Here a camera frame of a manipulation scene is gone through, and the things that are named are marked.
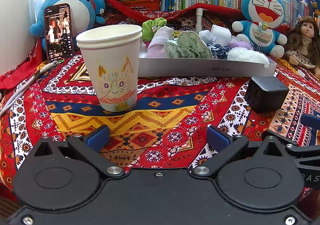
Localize smartphone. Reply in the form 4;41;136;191
44;3;75;63

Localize red patterned blanket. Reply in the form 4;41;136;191
0;10;320;200

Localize green floral fabric pouch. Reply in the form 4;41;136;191
164;31;213;59

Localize purple plush toy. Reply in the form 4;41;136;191
227;41;253;51

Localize navy floral drawstring pouch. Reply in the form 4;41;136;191
206;43;230;60

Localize cat drawing paper cup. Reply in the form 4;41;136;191
77;33;142;112

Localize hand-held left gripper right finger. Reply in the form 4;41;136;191
191;125;290;178

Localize pale pink knit sock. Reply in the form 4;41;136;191
146;26;175;58

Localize white plastic pipe frame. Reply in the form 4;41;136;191
196;8;209;32

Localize white fluffy plush toy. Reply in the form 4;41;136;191
227;47;270;68

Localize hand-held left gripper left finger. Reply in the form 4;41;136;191
24;125;125;178

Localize orange plastic crate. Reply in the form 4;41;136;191
120;0;162;11

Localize pale blue packet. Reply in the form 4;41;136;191
199;30;213;43

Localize blue round plush toy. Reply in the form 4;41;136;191
29;0;106;38

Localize blue cat plush toy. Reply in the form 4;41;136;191
232;0;288;59

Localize grey phone lanyard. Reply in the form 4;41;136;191
0;60;65;116

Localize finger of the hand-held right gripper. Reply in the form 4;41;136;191
261;129;320;161
301;114;320;128

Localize white cardboard box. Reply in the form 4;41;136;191
138;21;277;78

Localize plain white paper cup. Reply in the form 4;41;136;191
76;24;142;43

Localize black power adapter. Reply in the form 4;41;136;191
244;76;290;114

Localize plain red cloth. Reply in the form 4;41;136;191
75;0;244;24

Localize brown haired doll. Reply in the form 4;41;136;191
284;16;320;79

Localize blue boxed book sets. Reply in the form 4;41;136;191
275;0;304;29

